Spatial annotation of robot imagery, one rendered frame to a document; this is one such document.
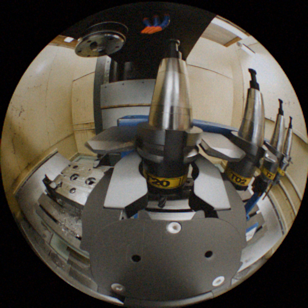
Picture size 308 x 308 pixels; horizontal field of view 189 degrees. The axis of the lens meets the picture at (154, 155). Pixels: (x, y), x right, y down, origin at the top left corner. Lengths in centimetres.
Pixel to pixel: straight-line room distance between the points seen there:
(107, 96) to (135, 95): 19
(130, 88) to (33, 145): 108
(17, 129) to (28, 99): 29
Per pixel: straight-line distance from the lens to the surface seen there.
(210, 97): 119
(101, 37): 32
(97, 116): 86
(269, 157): 17
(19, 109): 124
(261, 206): 86
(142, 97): 68
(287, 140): 34
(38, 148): 128
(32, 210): 107
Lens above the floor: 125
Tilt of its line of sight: 28 degrees down
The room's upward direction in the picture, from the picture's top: 2 degrees clockwise
